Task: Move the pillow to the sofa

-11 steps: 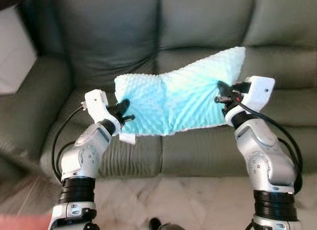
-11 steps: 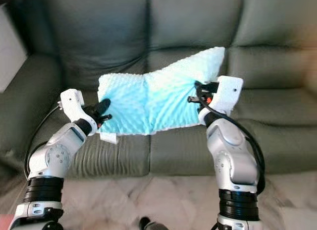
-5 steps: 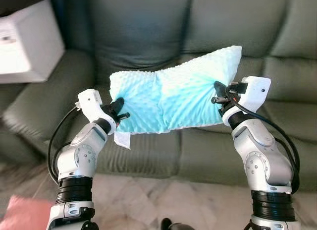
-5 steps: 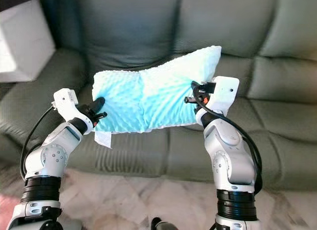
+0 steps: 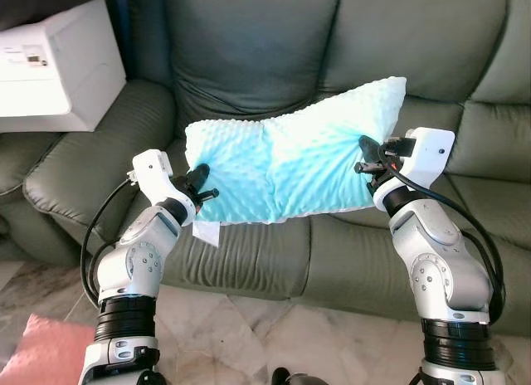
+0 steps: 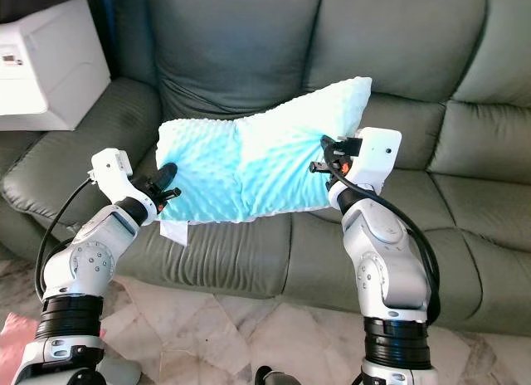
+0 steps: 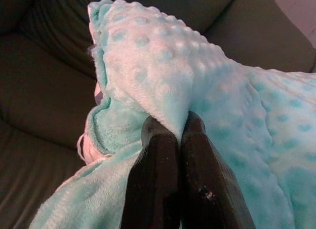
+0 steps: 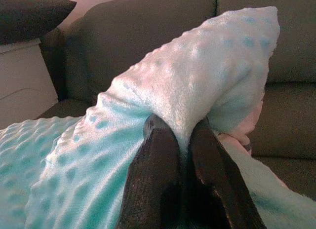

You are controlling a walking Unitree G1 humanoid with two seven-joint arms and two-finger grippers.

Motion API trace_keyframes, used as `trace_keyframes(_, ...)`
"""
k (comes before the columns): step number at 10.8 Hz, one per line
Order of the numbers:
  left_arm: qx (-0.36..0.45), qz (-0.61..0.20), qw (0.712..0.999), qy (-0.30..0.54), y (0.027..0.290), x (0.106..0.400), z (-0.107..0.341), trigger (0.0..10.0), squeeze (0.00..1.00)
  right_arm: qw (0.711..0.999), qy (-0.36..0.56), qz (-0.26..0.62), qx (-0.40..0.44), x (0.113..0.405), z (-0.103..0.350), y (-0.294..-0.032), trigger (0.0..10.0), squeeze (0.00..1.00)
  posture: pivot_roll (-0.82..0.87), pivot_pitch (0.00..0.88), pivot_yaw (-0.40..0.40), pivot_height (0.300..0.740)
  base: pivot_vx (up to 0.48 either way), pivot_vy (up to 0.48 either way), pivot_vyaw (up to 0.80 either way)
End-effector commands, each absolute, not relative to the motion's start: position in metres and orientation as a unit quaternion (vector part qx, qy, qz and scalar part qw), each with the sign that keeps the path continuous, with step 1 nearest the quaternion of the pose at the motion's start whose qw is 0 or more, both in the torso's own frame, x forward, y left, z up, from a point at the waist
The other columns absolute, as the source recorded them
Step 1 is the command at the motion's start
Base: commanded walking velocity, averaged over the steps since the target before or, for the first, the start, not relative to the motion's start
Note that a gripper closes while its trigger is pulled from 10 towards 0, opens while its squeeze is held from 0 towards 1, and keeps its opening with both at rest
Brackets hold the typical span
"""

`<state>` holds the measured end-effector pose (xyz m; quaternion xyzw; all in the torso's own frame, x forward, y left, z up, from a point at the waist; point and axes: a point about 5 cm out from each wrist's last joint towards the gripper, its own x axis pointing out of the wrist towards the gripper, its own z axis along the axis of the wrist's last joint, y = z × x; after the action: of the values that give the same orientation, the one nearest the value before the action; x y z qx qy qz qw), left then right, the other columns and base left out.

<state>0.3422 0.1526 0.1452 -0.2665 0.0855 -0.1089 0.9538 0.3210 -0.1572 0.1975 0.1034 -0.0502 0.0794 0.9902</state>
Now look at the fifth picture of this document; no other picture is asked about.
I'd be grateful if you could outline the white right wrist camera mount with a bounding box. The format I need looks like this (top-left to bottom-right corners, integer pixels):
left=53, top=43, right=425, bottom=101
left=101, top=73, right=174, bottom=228
left=397, top=128, right=455, bottom=192

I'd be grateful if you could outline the grey right robot leg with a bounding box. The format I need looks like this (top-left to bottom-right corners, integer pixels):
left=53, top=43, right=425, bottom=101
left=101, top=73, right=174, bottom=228
left=272, top=367, right=329, bottom=385

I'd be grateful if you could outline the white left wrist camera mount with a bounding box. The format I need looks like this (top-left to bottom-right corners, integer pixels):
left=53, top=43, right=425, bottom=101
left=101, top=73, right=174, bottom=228
left=131, top=150, right=176, bottom=205

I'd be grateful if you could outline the grey green leather sofa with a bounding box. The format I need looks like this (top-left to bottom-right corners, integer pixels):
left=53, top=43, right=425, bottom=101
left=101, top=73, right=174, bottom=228
left=0, top=0, right=531, bottom=336

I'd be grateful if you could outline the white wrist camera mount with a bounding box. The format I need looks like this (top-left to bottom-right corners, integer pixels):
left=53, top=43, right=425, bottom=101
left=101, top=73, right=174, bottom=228
left=397, top=128, right=455, bottom=192
left=131, top=150, right=176, bottom=205

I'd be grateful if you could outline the white drawer cabinet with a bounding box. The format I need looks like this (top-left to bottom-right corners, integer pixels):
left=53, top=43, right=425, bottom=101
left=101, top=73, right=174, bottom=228
left=0, top=0, right=127, bottom=134

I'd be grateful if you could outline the teal dotted pillow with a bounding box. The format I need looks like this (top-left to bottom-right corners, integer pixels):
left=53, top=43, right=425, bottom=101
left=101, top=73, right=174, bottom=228
left=184, top=76, right=407, bottom=247

